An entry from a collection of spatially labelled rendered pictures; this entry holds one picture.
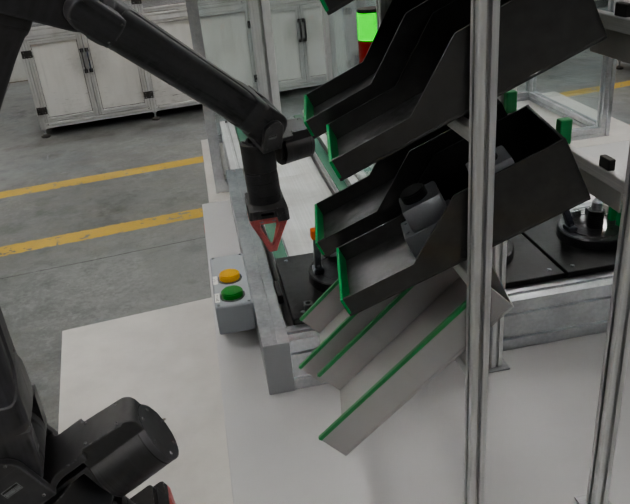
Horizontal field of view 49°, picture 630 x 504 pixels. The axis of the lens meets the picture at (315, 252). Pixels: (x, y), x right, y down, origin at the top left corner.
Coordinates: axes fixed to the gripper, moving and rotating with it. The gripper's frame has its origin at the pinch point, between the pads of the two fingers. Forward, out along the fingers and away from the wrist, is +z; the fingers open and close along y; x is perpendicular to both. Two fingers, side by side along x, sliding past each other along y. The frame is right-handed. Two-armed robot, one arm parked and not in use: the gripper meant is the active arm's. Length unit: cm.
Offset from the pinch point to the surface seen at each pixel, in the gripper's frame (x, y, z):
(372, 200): -13.2, -25.4, -16.0
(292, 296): -1.9, -3.8, 8.7
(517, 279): -41.6, -10.9, 9.8
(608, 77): -114, 82, 2
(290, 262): -3.6, 9.5, 8.5
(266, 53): -13, 107, -16
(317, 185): -18, 62, 13
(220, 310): 11.2, -1.6, 10.0
